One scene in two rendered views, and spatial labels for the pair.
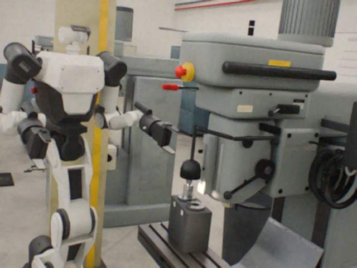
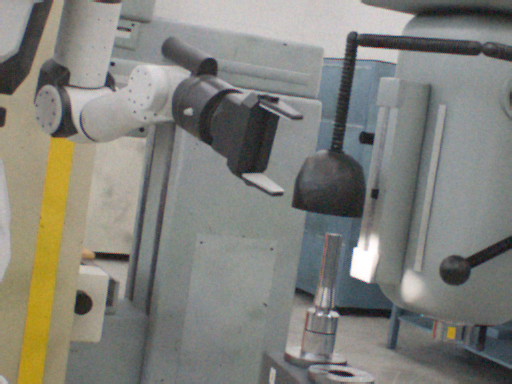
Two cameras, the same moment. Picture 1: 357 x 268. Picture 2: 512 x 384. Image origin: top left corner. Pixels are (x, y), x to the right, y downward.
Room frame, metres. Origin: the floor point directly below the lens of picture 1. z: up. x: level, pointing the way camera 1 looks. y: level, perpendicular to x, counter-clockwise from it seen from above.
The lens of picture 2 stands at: (0.19, -0.05, 1.50)
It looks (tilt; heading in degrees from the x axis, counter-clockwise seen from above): 3 degrees down; 0
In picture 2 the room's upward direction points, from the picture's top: 9 degrees clockwise
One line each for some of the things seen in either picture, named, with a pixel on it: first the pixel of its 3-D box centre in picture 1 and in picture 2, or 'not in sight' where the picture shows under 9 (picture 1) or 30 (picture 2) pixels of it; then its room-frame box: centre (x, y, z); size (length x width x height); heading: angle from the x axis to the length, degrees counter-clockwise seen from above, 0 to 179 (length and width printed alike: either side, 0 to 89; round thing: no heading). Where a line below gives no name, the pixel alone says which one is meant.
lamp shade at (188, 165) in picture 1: (191, 168); (331, 180); (1.27, -0.06, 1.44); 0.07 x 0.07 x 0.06
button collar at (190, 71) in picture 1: (187, 72); not in sight; (1.26, -0.01, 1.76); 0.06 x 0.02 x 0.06; 29
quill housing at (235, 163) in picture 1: (235, 156); (483, 169); (1.37, -0.22, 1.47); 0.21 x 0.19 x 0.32; 29
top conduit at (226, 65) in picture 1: (283, 71); not in sight; (1.26, -0.31, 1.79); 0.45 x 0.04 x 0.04; 119
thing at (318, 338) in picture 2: (187, 191); (319, 336); (1.73, -0.07, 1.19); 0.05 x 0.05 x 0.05
